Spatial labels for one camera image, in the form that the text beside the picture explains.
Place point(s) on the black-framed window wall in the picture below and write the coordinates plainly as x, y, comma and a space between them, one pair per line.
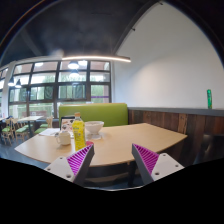
43, 90

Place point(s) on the white ceramic mug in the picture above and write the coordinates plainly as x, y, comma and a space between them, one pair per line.
64, 138

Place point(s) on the white paper sheets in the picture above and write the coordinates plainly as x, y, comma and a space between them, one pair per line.
49, 132

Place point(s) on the green upholstered bench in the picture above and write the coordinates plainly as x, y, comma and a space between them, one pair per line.
103, 114

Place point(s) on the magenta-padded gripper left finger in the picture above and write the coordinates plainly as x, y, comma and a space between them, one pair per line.
61, 166

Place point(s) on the round pendant lamp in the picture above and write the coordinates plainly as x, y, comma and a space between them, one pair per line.
74, 72
73, 65

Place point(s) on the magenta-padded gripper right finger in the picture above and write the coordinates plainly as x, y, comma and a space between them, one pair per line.
161, 165

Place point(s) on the long linear ceiling lamp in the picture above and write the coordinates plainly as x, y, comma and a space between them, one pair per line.
96, 58

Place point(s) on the light wooden dining table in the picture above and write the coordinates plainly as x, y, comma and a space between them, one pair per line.
30, 118

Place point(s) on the group of green-seated wooden chairs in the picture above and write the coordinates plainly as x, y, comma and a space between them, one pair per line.
21, 130

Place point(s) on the yellow drink bottle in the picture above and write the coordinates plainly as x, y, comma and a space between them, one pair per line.
79, 133

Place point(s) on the white bowl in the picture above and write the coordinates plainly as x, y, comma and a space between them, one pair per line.
94, 126

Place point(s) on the dark pendant lamp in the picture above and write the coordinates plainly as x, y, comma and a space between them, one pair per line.
11, 82
18, 84

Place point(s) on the black-framed tablet with stickers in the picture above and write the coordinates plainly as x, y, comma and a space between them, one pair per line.
66, 122

